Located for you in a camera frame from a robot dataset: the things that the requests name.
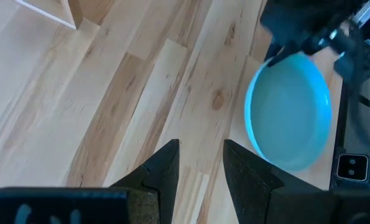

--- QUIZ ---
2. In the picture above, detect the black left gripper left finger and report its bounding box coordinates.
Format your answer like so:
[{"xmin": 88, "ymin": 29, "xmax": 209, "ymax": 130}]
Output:
[{"xmin": 0, "ymin": 138, "xmax": 180, "ymax": 224}]

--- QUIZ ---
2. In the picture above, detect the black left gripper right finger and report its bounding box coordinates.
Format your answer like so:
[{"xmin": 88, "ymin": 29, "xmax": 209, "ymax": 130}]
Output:
[{"xmin": 223, "ymin": 139, "xmax": 370, "ymax": 224}]

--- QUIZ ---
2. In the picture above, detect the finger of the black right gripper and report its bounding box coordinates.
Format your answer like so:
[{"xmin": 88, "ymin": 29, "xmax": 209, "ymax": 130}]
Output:
[{"xmin": 266, "ymin": 43, "xmax": 301, "ymax": 68}]

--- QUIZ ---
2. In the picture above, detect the pale green plate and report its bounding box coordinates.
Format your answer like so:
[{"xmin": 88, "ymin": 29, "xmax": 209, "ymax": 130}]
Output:
[{"xmin": 244, "ymin": 52, "xmax": 333, "ymax": 172}]

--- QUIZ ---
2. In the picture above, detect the wooden slatted shelf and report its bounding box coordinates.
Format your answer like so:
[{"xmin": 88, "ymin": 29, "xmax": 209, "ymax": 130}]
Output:
[{"xmin": 15, "ymin": 0, "xmax": 85, "ymax": 31}]

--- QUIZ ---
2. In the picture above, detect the silver aluminium bracket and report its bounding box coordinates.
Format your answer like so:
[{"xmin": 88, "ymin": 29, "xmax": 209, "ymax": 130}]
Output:
[{"xmin": 352, "ymin": 0, "xmax": 370, "ymax": 30}]

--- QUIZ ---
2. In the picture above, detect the small table-level camera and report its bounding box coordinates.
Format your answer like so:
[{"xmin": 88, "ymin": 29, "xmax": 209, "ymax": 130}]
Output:
[{"xmin": 336, "ymin": 153, "xmax": 369, "ymax": 183}]

